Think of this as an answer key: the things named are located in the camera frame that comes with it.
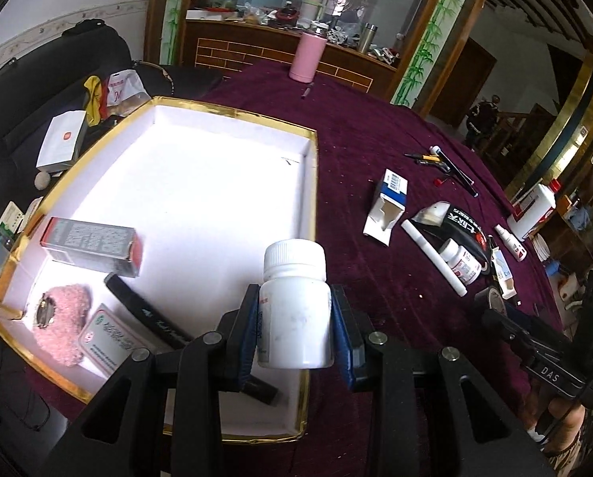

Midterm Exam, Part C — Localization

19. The plastic bag red print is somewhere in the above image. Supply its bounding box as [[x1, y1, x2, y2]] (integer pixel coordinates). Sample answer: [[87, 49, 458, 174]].
[[105, 70, 151, 115]]

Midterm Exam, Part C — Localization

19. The black tape roll red core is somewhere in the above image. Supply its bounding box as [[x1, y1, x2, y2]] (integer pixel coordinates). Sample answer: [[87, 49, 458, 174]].
[[468, 238, 493, 276]]

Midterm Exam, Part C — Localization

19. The white and blue staple box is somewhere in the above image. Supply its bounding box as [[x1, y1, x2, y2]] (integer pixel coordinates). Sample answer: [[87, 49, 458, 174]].
[[362, 168, 409, 248]]

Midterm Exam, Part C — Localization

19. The brown wooden door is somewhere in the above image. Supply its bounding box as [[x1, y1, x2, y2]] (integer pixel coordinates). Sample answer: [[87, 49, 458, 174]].
[[428, 37, 498, 130]]

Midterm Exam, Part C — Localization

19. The wooden cabinet with mirror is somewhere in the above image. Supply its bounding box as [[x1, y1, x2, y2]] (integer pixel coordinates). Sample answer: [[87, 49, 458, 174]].
[[145, 0, 501, 115]]

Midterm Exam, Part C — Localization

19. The small white spray bottle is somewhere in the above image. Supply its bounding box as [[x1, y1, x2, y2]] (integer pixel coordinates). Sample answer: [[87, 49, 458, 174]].
[[494, 223, 528, 262]]

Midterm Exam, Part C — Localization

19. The gold trimmed doorway frame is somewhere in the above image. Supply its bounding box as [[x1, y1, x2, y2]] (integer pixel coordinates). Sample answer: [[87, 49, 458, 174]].
[[505, 35, 593, 209]]

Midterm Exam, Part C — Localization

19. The long white tube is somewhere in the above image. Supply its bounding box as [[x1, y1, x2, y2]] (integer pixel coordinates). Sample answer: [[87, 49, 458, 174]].
[[401, 219, 469, 299]]

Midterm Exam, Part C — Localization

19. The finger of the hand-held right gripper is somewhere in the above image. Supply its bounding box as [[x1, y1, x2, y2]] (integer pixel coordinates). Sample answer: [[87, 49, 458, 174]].
[[504, 302, 576, 346], [481, 307, 538, 359]]

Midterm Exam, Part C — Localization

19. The black marker white script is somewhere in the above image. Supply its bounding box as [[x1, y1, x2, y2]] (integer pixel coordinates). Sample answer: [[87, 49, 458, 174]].
[[104, 273, 277, 405]]

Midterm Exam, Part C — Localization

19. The pill bottle red label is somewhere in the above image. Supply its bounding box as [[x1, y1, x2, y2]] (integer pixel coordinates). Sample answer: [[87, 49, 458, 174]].
[[438, 238, 482, 286]]

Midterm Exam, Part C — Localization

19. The person's right hand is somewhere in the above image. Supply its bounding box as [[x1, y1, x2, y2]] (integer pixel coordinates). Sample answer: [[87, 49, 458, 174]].
[[522, 388, 588, 450]]

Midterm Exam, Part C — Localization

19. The pink fuzzy pouch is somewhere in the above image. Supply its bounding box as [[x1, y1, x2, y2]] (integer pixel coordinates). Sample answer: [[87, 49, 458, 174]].
[[31, 283, 95, 368]]

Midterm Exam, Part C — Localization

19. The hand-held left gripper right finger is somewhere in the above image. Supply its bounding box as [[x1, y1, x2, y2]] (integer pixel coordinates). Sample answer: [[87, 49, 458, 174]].
[[330, 283, 556, 477]]

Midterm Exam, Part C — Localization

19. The large white bottle red cap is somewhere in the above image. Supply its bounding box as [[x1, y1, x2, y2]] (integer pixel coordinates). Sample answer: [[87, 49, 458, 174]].
[[506, 179, 562, 242]]

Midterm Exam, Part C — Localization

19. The purple velvet tablecloth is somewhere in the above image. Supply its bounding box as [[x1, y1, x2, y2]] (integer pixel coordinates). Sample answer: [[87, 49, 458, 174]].
[[162, 60, 590, 477]]

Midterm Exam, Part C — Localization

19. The yellow cloth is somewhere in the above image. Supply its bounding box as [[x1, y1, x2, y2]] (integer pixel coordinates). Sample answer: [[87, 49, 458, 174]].
[[83, 76, 106, 127]]

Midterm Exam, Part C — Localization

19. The beaded cord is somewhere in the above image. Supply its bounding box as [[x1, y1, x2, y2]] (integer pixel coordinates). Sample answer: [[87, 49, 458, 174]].
[[130, 60, 178, 97]]

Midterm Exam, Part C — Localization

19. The small white carton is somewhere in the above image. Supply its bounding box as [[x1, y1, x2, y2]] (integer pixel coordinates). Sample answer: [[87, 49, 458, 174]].
[[492, 248, 518, 300]]

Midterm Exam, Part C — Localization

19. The steel thermos flask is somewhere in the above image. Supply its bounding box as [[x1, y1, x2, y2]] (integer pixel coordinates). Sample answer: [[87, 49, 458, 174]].
[[359, 22, 381, 54]]

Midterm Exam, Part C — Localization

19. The white green flat packet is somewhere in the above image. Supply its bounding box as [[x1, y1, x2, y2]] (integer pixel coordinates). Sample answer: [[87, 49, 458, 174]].
[[76, 303, 145, 378]]

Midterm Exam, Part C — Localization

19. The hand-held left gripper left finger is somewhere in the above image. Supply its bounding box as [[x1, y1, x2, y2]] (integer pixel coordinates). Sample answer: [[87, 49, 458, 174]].
[[43, 283, 262, 477]]

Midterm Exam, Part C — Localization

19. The pink thermos bottle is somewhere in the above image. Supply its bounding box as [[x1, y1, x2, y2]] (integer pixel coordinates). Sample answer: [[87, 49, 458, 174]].
[[289, 30, 329, 84]]

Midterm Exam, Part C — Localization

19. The grey box red end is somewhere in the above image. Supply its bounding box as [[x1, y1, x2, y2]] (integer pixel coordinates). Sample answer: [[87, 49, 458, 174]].
[[39, 217, 144, 278]]

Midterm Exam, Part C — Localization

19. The red black pot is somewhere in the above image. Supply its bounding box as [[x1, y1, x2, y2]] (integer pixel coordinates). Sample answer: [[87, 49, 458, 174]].
[[275, 4, 302, 25]]

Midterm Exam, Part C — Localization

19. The white pill bottle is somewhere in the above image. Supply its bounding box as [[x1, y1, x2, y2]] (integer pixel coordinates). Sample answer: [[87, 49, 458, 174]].
[[257, 239, 334, 369]]

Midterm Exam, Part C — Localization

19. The black snack packet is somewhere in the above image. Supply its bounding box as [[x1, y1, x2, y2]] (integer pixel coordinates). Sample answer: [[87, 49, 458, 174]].
[[411, 200, 493, 259]]

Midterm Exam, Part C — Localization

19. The white green carton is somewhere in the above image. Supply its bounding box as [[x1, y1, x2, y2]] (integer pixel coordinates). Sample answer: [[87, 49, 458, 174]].
[[0, 201, 44, 234]]

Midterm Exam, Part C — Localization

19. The black cable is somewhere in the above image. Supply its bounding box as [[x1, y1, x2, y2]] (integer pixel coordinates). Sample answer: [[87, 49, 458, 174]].
[[0, 382, 54, 433]]

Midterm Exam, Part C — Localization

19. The black leather sofa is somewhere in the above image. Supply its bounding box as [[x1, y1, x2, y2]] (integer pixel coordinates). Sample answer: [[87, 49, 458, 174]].
[[0, 19, 225, 239]]

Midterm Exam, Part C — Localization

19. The white box orange logo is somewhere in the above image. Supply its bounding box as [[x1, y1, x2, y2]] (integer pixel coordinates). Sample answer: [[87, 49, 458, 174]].
[[35, 109, 89, 174]]

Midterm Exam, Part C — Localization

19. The gold rimmed gift box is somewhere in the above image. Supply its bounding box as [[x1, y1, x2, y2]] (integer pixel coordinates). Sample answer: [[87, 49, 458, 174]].
[[0, 97, 320, 440]]

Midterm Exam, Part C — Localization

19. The black tape roll beige core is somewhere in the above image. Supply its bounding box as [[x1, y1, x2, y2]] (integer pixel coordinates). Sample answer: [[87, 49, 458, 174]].
[[474, 285, 515, 315]]

